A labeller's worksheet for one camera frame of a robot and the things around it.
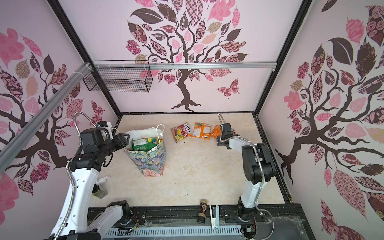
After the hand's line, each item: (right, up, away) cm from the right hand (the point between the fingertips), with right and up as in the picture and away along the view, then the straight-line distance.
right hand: (227, 138), depth 100 cm
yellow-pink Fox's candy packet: (-32, +4, +4) cm, 33 cm away
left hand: (-57, +2, -26) cm, 63 cm away
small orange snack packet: (-17, +5, +6) cm, 19 cm away
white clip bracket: (-12, -38, -30) cm, 50 cm away
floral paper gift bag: (-45, -11, -24) cm, 53 cm away
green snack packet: (-50, -2, -19) cm, 54 cm away
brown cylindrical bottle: (-19, -35, -28) cm, 49 cm away
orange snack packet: (-6, +4, +6) cm, 10 cm away
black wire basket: (-72, +41, -5) cm, 83 cm away
